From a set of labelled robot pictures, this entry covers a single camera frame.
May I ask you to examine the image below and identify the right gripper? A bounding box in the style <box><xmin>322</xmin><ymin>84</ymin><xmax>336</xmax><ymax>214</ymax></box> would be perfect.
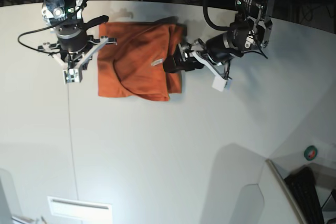
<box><xmin>38</xmin><ymin>15</ymin><xmax>117</xmax><ymax>84</ymax></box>

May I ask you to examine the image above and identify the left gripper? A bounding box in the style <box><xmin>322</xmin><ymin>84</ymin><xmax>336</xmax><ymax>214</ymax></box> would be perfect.
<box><xmin>163</xmin><ymin>28</ymin><xmax>252</xmax><ymax>92</ymax></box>

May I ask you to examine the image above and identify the orange t-shirt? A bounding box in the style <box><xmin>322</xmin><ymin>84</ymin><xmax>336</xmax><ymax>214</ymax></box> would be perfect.
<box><xmin>97</xmin><ymin>22</ymin><xmax>184</xmax><ymax>102</ymax></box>

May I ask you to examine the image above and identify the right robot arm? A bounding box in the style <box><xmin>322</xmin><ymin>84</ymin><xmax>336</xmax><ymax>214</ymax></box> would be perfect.
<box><xmin>38</xmin><ymin>0</ymin><xmax>117</xmax><ymax>83</ymax></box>

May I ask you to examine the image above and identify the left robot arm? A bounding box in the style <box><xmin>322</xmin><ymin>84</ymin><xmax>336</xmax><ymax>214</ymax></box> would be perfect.
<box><xmin>163</xmin><ymin>0</ymin><xmax>275</xmax><ymax>92</ymax></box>

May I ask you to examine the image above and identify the green tape roll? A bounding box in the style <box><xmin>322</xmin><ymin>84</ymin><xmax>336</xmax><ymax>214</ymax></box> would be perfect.
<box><xmin>303</xmin><ymin>145</ymin><xmax>318</xmax><ymax>161</ymax></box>

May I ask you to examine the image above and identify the black keyboard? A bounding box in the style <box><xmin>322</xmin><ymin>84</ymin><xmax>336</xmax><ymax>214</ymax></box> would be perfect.
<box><xmin>285</xmin><ymin>166</ymin><xmax>324</xmax><ymax>224</ymax></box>

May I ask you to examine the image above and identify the black corrugated left cable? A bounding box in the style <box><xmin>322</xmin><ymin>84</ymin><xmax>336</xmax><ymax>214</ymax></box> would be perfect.
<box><xmin>203</xmin><ymin>0</ymin><xmax>237</xmax><ymax>33</ymax></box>

